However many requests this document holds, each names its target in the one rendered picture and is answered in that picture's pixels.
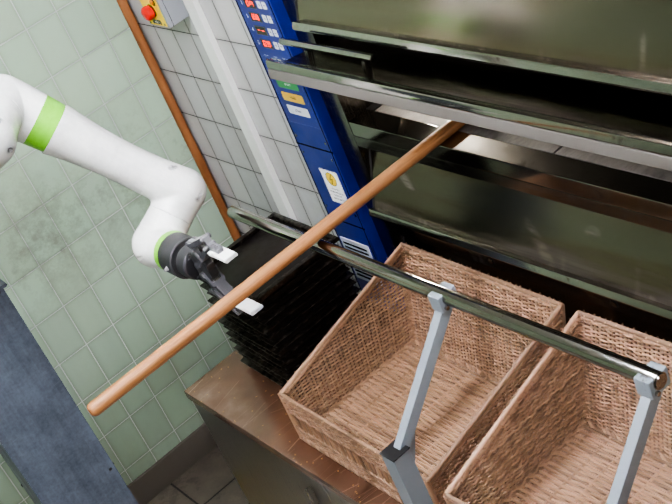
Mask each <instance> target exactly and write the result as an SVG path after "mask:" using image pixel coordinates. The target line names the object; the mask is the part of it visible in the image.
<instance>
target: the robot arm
mask: <svg viewBox="0 0 672 504"><path fill-rule="evenodd" d="M17 142H20V143H22V144H25V145H27V146H29V147H32V148H34V149H37V150H39V151H42V154H45V155H49V156H52V157H55V158H58V159H61V160H64V161H66V162H69V163H72V164H75V165H77V166H80V167H82V168H85V169H87V170H90V171H92V172H95V173H97V174H99V175H102V176H104V177H106V178H108V179H110V180H112V181H115V182H117V183H119V184H121V185H123V186H125V187H126V188H128V189H130V190H132V191H134V192H136V193H138V194H141V195H143V196H145V197H146V198H148V199H149V200H150V202H151V204H150V207H149V209H148V210H147V212H146V214H145V216H144V218H143V219H142V221H141V223H140V224H139V226H138V227H137V229H136V231H135V233H134V235H133V238H132V250H133V253H134V255H135V257H136V258H137V260H138V261H139V262H140V263H142V264H143V265H145V266H147V267H150V268H159V269H162V270H164V272H168V273H170V274H172V275H174V276H176V277H178V278H181V279H192V280H201V279H203V280H204V281H206V282H207V283H208V284H209V285H210V286H211V288H209V292H210V293H212V294H213V295H215V296H216V297H217V298H219V299H222V298H223V297H224V296H225V295H227V294H228V293H229V292H231V291H232V290H233V287H232V286H231V285H230V284H229V283H228V282H227V281H226V280H225V276H224V275H223V274H222V273H221V272H220V271H219V270H218V267H217V266H216V265H215V263H214V261H213V258H216V259H218V260H220V261H222V262H224V263H228V262H230V261H231V260H232V259H234V258H235V257H236V256H238V254H237V252H234V251H232V250H230V249H227V248H225V247H223V246H221V245H219V244H217V243H216V241H214V240H211V237H212V236H211V234H210V233H209V232H207V233H205V234H203V235H202V236H200V237H195V236H194V237H192V236H190V235H187V233H188V231H189V228H190V226H191V224H192V222H193V220H194V218H195V216H196V215H197V213H198V211H199V209H200V208H201V206H202V204H203V203H204V201H205V198H206V184H205V182H204V180H203V178H202V176H201V175H200V174H199V173H198V172H196V171H195V170H193V169H191V168H188V167H185V166H182V165H180V164H177V163H174V162H172V161H169V160H167V159H164V158H162V157H159V156H157V155H155V154H153V153H150V152H148V151H146V150H144V149H142V148H140V147H138V146H136V145H134V144H132V143H130V142H128V141H126V140H124V139H122V138H120V137H118V136H116V135H115V134H113V133H111V132H109V131H108V130H106V129H104V128H102V127H101V126H99V125H97V124H96V123H94V122H93V121H91V120H90V119H88V118H86V117H85V116H83V115H82V114H80V113H79V112H77V111H76V110H75V109H73V108H72V107H70V106H69V105H68V104H67V105H64V104H62V103H61V102H59V101H57V100H56V99H54V98H52V97H50V96H49V95H47V94H45V93H43V92H41V91H40V90H38V89H36V88H34V87H32V86H30V85H29V84H27V83H25V82H23V81H21V80H19V79H17V78H15V77H13V76H10V75H7V74H0V169H1V168H2V167H3V166H4V165H5V164H6V163H7V162H8V161H9V160H10V159H11V158H12V156H13V155H14V153H15V150H16V146H17ZM204 245H205V246H204ZM218 276H219V277H220V278H219V279H218V280H217V281H215V280H216V278H217V277H218ZM262 308H263V305H262V304H260V303H257V302H255V301H253V300H251V299H249V298H246V299H245V300H244V301H242V302H241V303H240V304H239V305H237V306H236V307H235V308H233V309H232V311H233V312H234V313H236V314H237V315H238V316H239V315H240V314H241V313H243V312H246V313H248V314H250V315H252V316H253V315H255V314H256V313H257V312H258V311H260V310H261V309H262Z"/></svg>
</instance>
